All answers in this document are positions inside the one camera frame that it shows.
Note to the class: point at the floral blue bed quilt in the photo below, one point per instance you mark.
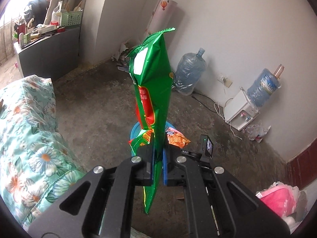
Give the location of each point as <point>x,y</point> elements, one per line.
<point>37,167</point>

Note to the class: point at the rolled floral wallpaper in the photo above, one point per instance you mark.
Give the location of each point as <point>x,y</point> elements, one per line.
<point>160,17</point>

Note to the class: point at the blue dispenser water bottle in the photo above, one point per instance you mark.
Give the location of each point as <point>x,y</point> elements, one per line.
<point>263,88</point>

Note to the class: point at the white water dispenser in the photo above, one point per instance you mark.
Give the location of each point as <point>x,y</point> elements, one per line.
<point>240,111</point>

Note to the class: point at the green foil snack bag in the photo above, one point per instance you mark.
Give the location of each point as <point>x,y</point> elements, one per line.
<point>152,77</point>

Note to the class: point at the floor clutter power strip pile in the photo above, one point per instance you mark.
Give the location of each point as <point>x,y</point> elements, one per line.
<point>121,57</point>

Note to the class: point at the orange chip bag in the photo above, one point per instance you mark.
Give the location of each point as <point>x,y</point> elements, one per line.
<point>176,138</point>

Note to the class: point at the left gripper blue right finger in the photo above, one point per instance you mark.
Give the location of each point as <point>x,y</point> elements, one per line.
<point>172,175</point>

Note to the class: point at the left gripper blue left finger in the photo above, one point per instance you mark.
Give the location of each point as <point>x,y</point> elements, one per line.
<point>146,171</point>

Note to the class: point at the large clear water jug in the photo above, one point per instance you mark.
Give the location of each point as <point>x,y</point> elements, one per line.
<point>189,70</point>

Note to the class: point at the red thermos bottle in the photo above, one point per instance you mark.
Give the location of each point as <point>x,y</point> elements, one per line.
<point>21,27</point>

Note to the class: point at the green plastic basket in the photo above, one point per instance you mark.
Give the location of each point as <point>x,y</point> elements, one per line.
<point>72,18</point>

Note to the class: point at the blue mesh waste basket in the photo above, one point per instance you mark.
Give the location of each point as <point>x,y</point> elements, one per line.
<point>140,137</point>

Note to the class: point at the dark grey side cabinet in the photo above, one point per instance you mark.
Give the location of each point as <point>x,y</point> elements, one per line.
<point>51,56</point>

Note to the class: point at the black clothes pile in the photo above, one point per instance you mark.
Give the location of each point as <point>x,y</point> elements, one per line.
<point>36,10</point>

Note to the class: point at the pink clothing bundle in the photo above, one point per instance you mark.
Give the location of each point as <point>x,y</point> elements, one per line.
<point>285,200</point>

